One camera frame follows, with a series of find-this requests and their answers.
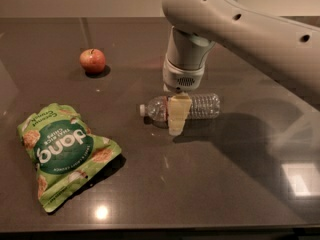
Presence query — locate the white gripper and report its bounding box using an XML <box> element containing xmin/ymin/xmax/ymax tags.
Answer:
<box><xmin>162</xmin><ymin>58</ymin><xmax>205</xmax><ymax>136</ymax></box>

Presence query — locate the clear plastic water bottle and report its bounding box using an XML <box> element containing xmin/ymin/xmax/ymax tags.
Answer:
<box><xmin>139</xmin><ymin>93</ymin><xmax>220</xmax><ymax>122</ymax></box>

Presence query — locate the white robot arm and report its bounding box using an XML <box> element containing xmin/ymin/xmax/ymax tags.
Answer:
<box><xmin>162</xmin><ymin>0</ymin><xmax>320</xmax><ymax>108</ymax></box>

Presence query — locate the red apple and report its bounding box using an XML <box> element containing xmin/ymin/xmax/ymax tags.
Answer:
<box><xmin>79</xmin><ymin>48</ymin><xmax>106</xmax><ymax>74</ymax></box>

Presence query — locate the green rice chips bag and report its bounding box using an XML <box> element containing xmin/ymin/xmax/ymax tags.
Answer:
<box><xmin>17</xmin><ymin>103</ymin><xmax>121</xmax><ymax>213</ymax></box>

